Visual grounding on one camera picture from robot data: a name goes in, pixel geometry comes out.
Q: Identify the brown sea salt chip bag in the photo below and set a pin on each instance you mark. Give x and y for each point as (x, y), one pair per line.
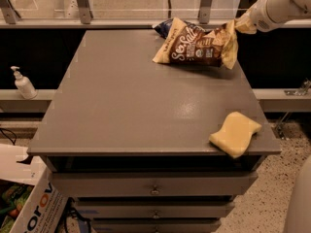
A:
(194, 45)

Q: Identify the top drawer knob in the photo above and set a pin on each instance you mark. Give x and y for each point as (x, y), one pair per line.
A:
(155, 191)

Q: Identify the yellow sponge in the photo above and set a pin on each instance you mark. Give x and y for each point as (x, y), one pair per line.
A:
(235, 135)

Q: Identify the white cardboard box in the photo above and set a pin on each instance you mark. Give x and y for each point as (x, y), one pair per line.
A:
(29, 200)

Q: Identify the drawer knob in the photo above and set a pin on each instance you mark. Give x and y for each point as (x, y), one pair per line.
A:
(156, 215)
(155, 191)

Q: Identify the blue chip bag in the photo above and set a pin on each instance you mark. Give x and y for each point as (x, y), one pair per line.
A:
(169, 28)

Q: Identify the middle drawer knob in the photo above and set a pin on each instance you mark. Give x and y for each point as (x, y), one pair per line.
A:
(156, 215)

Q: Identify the grey drawer cabinet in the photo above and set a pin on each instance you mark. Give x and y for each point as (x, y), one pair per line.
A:
(120, 124)

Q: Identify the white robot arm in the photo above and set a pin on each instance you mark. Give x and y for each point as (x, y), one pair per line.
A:
(282, 11)

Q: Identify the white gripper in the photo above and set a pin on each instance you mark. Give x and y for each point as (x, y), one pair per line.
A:
(261, 14)

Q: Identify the white pump bottle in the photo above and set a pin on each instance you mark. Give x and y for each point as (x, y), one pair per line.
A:
(23, 84)

